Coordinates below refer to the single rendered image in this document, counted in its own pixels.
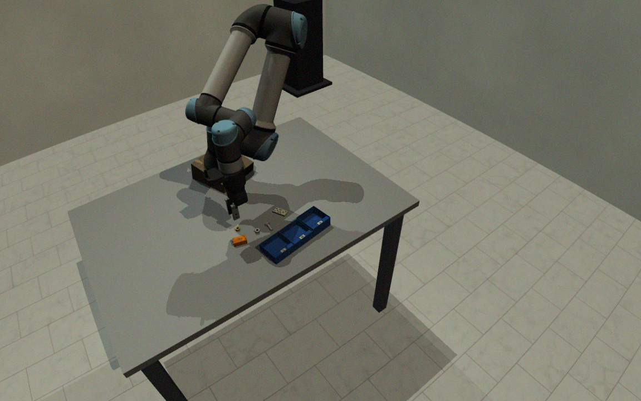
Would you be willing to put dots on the cream domino tile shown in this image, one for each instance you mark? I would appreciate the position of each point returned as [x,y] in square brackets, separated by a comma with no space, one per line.
[280,211]

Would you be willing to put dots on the blue bin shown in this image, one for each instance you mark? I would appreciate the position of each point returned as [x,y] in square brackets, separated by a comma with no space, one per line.
[287,240]

